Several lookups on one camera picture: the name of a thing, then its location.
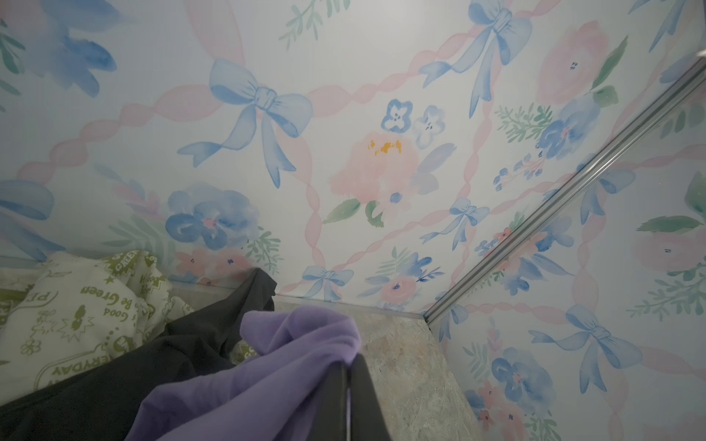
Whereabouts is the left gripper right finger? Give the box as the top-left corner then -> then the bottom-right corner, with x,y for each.
349,354 -> 392,441

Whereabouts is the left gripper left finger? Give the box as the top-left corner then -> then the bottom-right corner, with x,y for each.
307,363 -> 347,441

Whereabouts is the purple cloth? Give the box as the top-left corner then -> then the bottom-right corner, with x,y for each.
127,306 -> 361,440

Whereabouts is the black cloth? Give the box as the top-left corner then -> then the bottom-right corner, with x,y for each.
1,269 -> 276,440

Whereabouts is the cream green printed cloth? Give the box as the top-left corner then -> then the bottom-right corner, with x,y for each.
1,251 -> 225,404

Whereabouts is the right aluminium corner post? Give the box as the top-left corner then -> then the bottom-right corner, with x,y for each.
423,50 -> 705,325

